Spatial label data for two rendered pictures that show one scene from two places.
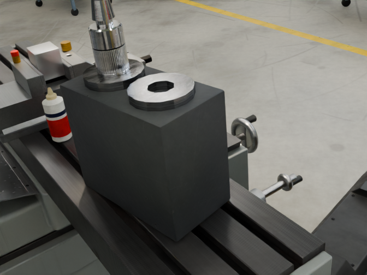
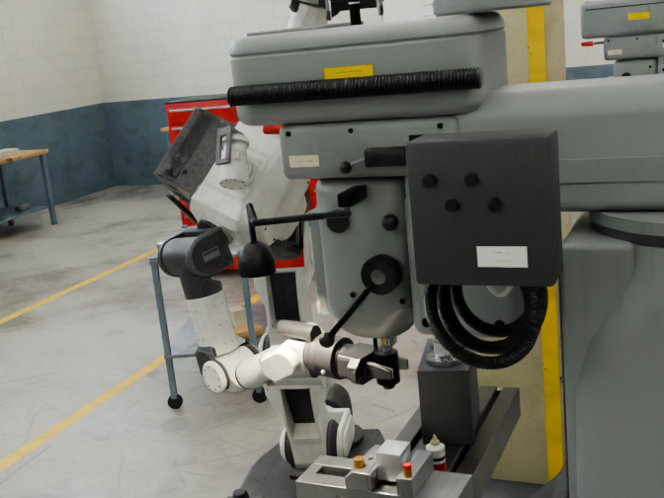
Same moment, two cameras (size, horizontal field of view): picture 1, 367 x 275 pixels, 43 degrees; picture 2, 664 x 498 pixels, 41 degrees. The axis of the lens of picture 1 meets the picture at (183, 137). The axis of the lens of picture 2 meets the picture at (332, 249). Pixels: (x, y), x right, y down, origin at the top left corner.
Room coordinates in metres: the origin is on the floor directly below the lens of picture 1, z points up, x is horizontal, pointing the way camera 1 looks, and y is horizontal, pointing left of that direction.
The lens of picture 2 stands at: (1.93, 1.61, 1.89)
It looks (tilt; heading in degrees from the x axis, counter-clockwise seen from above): 14 degrees down; 236
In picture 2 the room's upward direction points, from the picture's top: 6 degrees counter-clockwise
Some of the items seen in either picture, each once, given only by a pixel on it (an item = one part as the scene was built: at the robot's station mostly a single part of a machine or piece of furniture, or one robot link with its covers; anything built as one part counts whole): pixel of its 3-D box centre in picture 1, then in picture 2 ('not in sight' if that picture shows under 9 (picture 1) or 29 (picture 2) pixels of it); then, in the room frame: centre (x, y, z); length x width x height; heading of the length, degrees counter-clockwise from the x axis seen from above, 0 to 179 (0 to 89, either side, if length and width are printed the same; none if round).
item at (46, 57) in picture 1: (46, 61); (393, 460); (0.94, 0.27, 1.03); 0.06 x 0.05 x 0.06; 30
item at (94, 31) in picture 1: (105, 28); not in sight; (0.63, 0.09, 1.18); 0.05 x 0.05 x 0.01
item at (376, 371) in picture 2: not in sight; (377, 373); (0.96, 0.28, 1.23); 0.06 x 0.02 x 0.03; 107
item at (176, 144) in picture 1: (146, 139); (449, 386); (0.59, 0.06, 1.02); 0.22 x 0.12 x 0.20; 43
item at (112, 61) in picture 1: (110, 51); (444, 344); (0.63, 0.09, 1.15); 0.05 x 0.05 x 0.06
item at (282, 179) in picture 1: (275, 187); not in sight; (1.09, -0.26, 0.50); 0.22 x 0.06 x 0.06; 122
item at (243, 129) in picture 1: (235, 139); not in sight; (1.20, -0.16, 0.62); 0.16 x 0.12 x 0.12; 122
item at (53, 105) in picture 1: (55, 113); (436, 457); (0.80, 0.24, 0.97); 0.04 x 0.04 x 0.11
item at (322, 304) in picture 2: not in sight; (325, 261); (0.99, 0.17, 1.44); 0.04 x 0.04 x 0.21; 32
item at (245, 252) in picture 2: not in sight; (255, 257); (1.12, 0.13, 1.48); 0.07 x 0.07 x 0.06
